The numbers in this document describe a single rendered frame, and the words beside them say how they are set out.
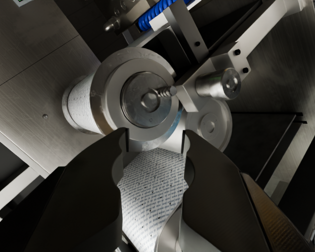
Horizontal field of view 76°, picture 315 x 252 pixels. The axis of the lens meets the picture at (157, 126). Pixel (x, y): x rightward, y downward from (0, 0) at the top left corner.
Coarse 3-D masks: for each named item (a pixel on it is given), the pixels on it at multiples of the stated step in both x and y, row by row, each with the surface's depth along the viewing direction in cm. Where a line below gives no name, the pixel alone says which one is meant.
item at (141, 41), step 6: (198, 0) 34; (186, 6) 35; (192, 6) 33; (168, 24) 31; (150, 30) 43; (156, 30) 30; (144, 36) 37; (150, 36) 29; (132, 42) 50; (138, 42) 32; (144, 42) 29
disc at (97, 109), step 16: (128, 48) 27; (144, 48) 29; (112, 64) 26; (96, 80) 25; (176, 80) 32; (96, 96) 25; (96, 112) 25; (112, 128) 27; (144, 144) 30; (160, 144) 31
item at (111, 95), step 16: (128, 64) 26; (144, 64) 28; (160, 64) 29; (112, 80) 25; (112, 96) 25; (176, 96) 31; (112, 112) 26; (176, 112) 31; (144, 128) 28; (160, 128) 30
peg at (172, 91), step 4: (160, 88) 27; (164, 88) 26; (168, 88) 25; (172, 88) 26; (160, 92) 27; (164, 92) 26; (168, 92) 26; (172, 92) 26; (160, 96) 28; (164, 96) 27
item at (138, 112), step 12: (144, 72) 27; (132, 84) 26; (144, 84) 27; (156, 84) 28; (120, 96) 26; (132, 96) 26; (144, 96) 27; (156, 96) 28; (168, 96) 29; (132, 108) 26; (144, 108) 27; (156, 108) 28; (168, 108) 29; (132, 120) 26; (144, 120) 27; (156, 120) 28
